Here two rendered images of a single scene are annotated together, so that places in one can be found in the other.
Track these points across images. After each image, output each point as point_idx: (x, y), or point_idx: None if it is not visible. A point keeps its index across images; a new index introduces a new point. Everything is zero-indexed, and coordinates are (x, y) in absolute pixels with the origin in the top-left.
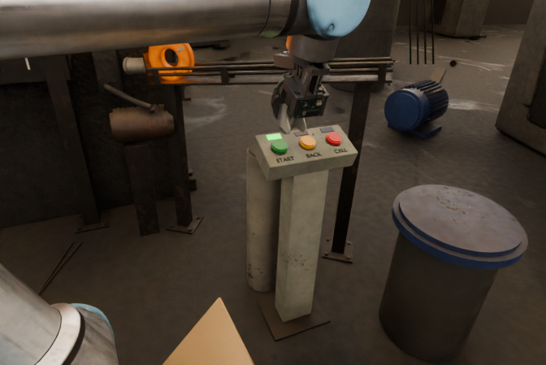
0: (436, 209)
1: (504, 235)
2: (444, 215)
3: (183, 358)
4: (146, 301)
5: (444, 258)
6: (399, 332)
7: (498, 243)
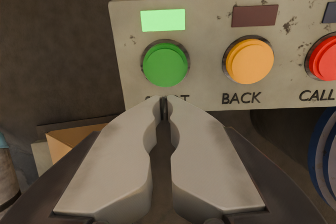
0: None
1: None
2: None
3: (64, 154)
4: (72, 15)
5: (320, 195)
6: (256, 123)
7: None
